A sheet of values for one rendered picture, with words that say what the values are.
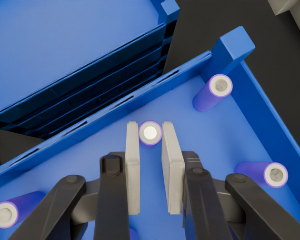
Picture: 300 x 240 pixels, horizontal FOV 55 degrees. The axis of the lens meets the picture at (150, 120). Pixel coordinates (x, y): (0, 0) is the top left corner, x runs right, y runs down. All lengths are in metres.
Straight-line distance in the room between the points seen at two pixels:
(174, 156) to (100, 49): 0.33
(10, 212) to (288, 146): 0.21
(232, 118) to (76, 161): 0.15
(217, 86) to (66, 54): 0.30
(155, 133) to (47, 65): 0.30
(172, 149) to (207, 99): 0.08
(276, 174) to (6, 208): 0.19
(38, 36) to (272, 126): 0.37
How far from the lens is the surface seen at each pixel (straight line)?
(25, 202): 0.24
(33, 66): 0.48
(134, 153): 0.15
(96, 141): 0.27
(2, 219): 0.22
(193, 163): 0.16
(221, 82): 0.22
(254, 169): 0.24
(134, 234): 0.26
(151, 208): 0.27
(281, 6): 0.81
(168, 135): 0.18
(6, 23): 0.52
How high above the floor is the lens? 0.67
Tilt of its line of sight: 82 degrees down
